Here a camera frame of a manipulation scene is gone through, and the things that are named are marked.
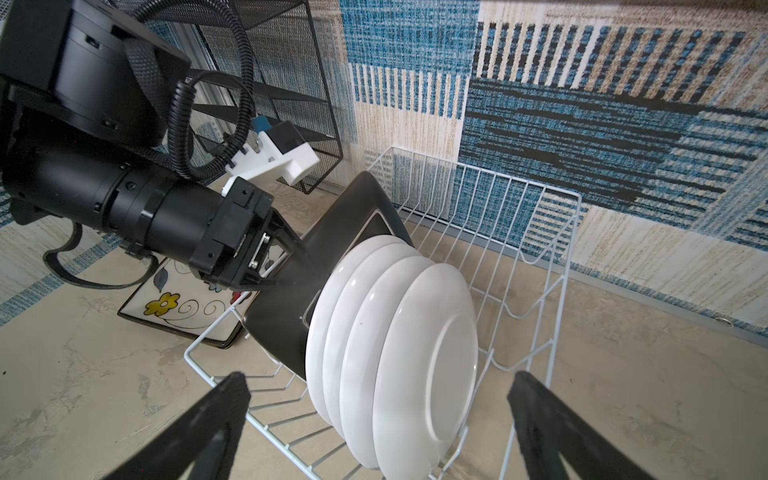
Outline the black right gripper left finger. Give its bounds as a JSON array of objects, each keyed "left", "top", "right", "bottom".
[{"left": 106, "top": 372, "right": 251, "bottom": 479}]

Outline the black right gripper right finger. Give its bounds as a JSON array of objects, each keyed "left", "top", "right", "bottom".
[{"left": 507, "top": 371, "right": 651, "bottom": 479}]

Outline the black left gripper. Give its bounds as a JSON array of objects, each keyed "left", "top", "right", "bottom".
[{"left": 188, "top": 177, "right": 303, "bottom": 290}]

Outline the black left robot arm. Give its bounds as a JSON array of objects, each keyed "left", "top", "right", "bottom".
[{"left": 1, "top": 1, "right": 309, "bottom": 291}]

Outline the black mesh shelf rack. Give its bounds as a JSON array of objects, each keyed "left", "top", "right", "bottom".
[{"left": 152, "top": 1, "right": 344, "bottom": 194}]

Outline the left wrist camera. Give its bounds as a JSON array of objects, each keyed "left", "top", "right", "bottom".
[{"left": 221, "top": 115, "right": 320, "bottom": 196}]

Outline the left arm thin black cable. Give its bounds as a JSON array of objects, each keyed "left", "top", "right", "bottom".
[{"left": 41, "top": 0, "right": 256, "bottom": 290}]

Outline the white wire dish rack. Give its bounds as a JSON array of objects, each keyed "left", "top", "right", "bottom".
[{"left": 184, "top": 146, "right": 582, "bottom": 479}]

